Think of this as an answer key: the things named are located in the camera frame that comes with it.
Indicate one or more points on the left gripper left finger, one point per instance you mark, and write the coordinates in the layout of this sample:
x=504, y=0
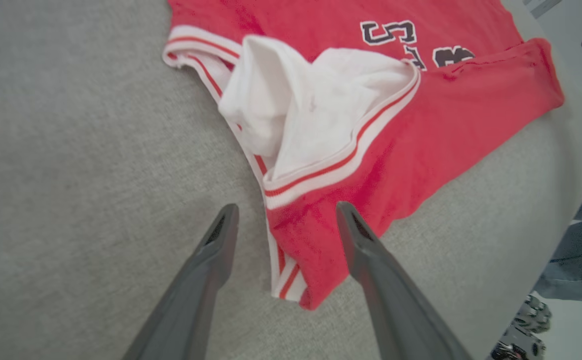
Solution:
x=196, y=300

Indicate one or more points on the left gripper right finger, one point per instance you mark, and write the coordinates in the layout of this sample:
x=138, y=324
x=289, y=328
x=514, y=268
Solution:
x=395, y=310

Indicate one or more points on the red jersey with white trim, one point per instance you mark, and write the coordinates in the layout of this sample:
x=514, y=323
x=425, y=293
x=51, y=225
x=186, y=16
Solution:
x=420, y=140

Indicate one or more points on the grey fabric sofa cushion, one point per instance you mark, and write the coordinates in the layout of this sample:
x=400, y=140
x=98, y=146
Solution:
x=71, y=150

